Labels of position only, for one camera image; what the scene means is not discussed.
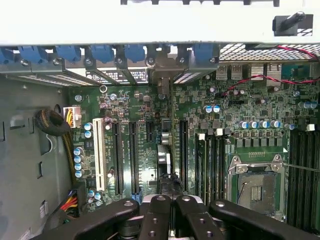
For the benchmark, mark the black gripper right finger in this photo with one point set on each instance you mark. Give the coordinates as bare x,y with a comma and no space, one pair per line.
192,220

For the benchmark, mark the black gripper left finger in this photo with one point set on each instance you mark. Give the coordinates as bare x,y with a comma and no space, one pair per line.
155,220

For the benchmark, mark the blue board connector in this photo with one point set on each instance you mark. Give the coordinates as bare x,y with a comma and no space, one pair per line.
136,196

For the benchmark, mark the RAM slot with white latches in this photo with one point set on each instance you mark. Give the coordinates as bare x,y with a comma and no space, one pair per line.
306,175
218,165
200,162

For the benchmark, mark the long black expansion slot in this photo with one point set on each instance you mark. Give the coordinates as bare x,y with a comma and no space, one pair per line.
117,160
183,155
133,160

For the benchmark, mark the CPU socket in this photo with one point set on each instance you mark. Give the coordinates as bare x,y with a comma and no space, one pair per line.
257,192

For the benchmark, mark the white expansion slot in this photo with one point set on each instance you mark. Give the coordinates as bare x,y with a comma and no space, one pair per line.
99,155

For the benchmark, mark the short black expansion slot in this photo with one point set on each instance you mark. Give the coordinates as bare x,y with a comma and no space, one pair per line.
150,131

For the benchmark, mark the green motherboard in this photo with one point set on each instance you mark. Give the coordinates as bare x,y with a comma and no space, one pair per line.
250,105

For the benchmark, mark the white power connector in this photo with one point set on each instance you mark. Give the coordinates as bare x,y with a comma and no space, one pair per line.
76,116

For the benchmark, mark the perforated metal slot cover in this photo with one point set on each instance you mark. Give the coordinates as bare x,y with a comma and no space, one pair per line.
186,78

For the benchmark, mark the open grey PC case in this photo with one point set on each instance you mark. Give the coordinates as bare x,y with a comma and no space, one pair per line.
25,150

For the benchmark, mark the silver rear port connector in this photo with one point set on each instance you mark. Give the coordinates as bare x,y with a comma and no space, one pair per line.
273,73
257,72
237,72
222,72

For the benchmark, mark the blue rear port connector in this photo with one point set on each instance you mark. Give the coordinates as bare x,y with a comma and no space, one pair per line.
295,71

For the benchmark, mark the case locking pin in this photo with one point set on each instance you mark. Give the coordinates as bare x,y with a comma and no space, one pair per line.
292,21

